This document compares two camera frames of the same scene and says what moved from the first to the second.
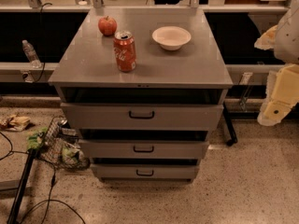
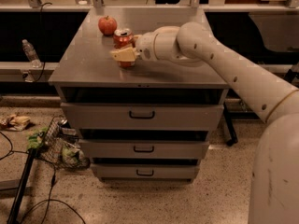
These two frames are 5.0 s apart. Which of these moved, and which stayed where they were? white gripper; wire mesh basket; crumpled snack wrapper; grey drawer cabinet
Moved: white gripper
Stayed: grey drawer cabinet; wire mesh basket; crumpled snack wrapper
